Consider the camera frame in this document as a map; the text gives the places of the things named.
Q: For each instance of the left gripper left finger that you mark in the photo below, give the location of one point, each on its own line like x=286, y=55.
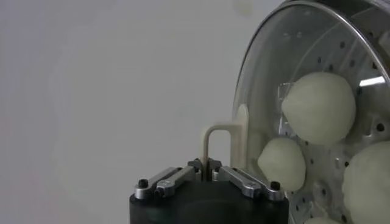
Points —
x=170, y=182

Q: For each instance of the white steamed baozi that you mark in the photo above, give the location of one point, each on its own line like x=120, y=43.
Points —
x=320, y=108
x=370, y=185
x=321, y=221
x=281, y=164

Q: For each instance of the stainless steel steamer basket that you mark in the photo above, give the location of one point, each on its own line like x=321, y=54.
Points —
x=381, y=12

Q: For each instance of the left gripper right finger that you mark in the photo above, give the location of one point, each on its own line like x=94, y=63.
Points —
x=243, y=182

